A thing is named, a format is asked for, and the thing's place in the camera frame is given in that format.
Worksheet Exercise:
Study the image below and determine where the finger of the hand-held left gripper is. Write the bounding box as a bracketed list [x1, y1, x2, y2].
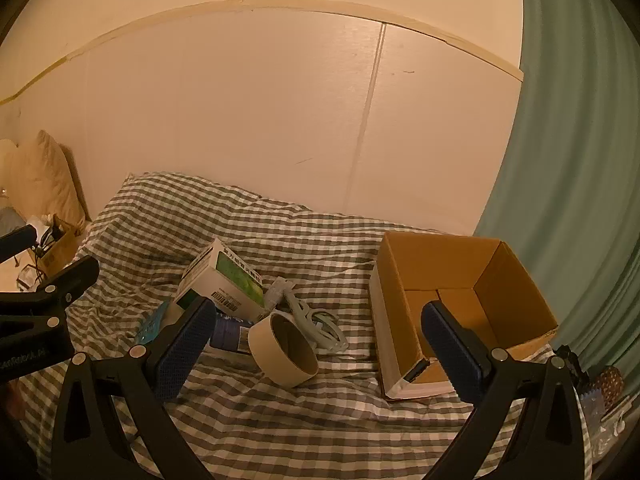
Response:
[0, 255, 101, 332]
[0, 225, 39, 264]

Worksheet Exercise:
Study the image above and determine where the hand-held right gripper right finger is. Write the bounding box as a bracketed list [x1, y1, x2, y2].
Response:
[421, 301, 594, 480]

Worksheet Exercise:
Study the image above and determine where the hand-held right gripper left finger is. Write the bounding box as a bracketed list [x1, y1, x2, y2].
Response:
[51, 296, 217, 480]

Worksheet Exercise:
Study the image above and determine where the teal packet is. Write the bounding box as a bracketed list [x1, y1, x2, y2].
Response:
[136, 300, 173, 346]

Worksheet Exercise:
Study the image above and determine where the blue label packet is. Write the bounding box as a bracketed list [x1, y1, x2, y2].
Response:
[210, 312, 253, 354]

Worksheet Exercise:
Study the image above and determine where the brown cardboard box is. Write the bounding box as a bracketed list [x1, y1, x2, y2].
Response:
[370, 231, 560, 402]

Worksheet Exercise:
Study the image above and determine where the green and white carton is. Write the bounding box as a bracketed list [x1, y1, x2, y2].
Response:
[175, 238, 266, 322]

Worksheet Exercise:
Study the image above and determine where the beige tape roll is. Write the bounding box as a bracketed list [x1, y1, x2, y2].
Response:
[247, 310, 320, 389]

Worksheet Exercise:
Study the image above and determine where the clear plastic packet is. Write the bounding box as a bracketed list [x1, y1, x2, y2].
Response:
[262, 277, 296, 312]

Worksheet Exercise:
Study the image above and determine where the pale blue folding hanger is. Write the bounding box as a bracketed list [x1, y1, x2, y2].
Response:
[282, 290, 351, 357]

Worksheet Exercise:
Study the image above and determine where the small open cardboard box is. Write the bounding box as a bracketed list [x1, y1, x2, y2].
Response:
[29, 215, 81, 279]

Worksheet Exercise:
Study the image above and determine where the cream pillow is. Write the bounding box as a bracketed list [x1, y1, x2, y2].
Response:
[0, 130, 87, 232]

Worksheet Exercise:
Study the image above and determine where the black plastic bag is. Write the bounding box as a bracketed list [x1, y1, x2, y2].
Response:
[552, 345, 587, 387]

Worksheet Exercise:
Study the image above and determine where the checked grey white blanket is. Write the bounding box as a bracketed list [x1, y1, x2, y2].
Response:
[15, 172, 596, 480]

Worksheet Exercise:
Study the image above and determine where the blue patterned packet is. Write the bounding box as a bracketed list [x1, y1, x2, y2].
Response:
[577, 385, 609, 466]

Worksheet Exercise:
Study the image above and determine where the brown patterned pouch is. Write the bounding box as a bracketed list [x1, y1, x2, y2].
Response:
[590, 366, 626, 412]

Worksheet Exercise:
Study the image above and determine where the white plastic bag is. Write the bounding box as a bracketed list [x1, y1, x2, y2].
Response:
[595, 400, 632, 461]

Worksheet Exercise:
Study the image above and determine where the green curtain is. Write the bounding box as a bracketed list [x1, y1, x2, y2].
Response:
[472, 0, 640, 361]

